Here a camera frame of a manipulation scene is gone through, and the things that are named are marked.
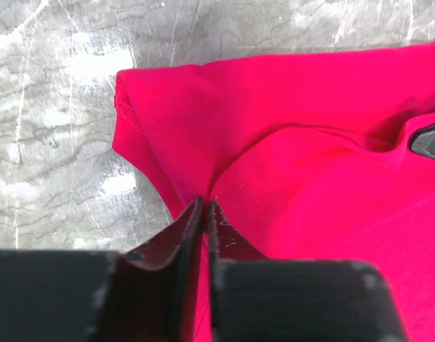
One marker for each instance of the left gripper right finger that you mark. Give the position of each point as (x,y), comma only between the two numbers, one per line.
(237,284)

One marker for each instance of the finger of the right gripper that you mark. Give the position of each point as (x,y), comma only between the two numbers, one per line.
(422,142)

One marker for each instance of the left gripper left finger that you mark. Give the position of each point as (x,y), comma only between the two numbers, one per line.
(147,298)

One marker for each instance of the red t shirt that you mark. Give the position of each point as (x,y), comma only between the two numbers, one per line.
(307,155)

